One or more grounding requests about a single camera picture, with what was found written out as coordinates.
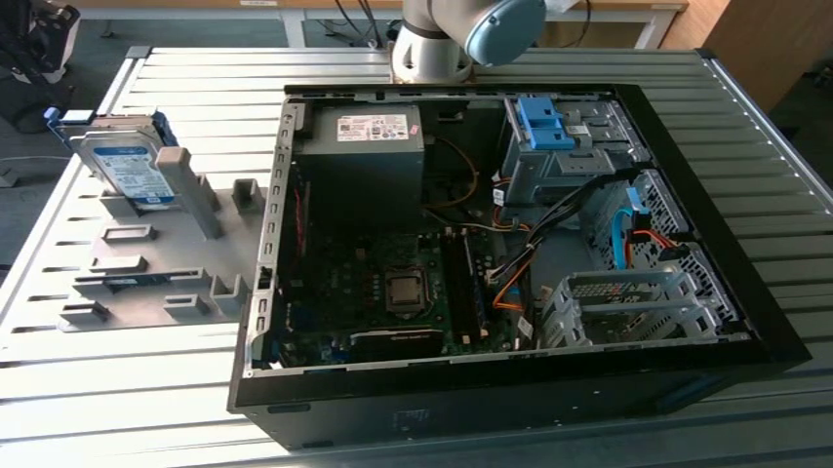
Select green motherboard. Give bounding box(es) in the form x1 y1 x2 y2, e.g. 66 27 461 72
280 228 523 367

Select metal optical drive cage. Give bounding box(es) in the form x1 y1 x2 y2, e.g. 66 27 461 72
499 97 652 209

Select orange wire bundle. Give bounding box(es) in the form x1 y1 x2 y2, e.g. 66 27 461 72
493 272 531 312

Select orange red wire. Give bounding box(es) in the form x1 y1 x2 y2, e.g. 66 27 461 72
627 228 693 263

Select grey power supply unit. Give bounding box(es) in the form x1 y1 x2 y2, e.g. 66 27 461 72
293 102 432 230

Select grey parts rack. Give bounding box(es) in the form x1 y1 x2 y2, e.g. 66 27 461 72
57 145 270 333

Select red black twisted wire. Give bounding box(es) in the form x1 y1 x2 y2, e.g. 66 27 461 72
296 182 313 254

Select black graphics card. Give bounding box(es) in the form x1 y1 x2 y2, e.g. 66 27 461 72
346 327 449 363

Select black PC case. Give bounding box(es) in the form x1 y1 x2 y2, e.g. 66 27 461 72
226 82 815 452

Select black RAM stick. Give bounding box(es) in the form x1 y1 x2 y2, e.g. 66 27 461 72
460 228 492 337

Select hard disk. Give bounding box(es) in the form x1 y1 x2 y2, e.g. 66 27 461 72
43 109 183 215

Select black mesh waste bin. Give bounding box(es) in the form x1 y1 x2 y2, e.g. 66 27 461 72
0 62 67 134

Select CPU socket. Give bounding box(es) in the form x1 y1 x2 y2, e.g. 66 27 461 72
382 264 432 317

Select blue wire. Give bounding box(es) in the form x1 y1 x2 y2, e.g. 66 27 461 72
611 186 648 270

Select yellow wire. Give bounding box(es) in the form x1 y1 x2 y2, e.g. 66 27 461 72
422 136 481 212

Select silver CPU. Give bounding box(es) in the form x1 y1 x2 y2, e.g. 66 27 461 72
390 277 424 303

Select wooden cabinet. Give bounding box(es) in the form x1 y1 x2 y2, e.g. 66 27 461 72
660 0 833 116

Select black wire bundle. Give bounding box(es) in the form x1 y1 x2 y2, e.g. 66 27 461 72
487 168 639 290

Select white frame desk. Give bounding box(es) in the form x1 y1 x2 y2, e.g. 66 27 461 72
65 0 692 50

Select blue drive latch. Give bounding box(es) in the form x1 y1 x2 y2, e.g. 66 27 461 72
517 98 580 151

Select metal disk bay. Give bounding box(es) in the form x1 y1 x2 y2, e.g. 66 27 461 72
539 265 741 350

